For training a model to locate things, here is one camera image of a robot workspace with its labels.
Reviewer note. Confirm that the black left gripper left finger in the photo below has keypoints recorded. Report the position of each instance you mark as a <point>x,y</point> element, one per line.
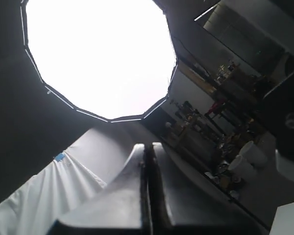
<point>121,208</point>

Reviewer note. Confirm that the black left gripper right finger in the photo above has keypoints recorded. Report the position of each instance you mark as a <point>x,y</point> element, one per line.
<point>179,207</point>

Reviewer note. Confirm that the white cup lower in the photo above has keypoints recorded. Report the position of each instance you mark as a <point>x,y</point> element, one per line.
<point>242,168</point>

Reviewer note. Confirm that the white cup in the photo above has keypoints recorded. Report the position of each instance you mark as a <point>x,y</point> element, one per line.
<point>242,168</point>
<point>253,154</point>

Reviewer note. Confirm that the blue tape piece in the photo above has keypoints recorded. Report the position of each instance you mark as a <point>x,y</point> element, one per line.
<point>59,157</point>

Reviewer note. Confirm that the grey backdrop cloth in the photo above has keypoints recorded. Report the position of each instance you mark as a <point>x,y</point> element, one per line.
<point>90,164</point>

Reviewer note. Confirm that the white cup upper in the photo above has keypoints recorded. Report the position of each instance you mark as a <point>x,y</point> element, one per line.
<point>253,154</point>

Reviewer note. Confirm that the cluttered background shelf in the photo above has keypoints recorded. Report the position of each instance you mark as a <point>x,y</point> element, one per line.
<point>215,144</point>

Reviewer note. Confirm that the octagonal studio softbox light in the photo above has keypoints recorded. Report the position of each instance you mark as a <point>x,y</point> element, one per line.
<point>110,59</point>

